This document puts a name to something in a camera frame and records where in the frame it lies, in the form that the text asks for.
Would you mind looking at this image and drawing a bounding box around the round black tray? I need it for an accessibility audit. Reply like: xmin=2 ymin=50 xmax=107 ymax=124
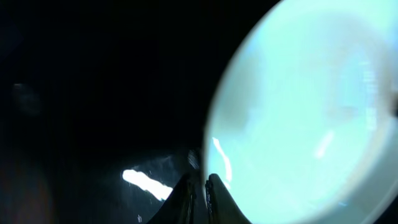
xmin=1 ymin=0 xmax=274 ymax=223

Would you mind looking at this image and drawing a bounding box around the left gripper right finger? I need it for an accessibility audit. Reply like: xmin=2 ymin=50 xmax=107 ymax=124
xmin=205 ymin=174 xmax=251 ymax=224

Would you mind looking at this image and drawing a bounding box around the light green plate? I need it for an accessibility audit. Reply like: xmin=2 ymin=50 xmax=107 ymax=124
xmin=203 ymin=0 xmax=397 ymax=223

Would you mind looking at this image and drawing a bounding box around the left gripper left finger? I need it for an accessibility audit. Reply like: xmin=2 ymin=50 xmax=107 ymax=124
xmin=147 ymin=173 xmax=196 ymax=224

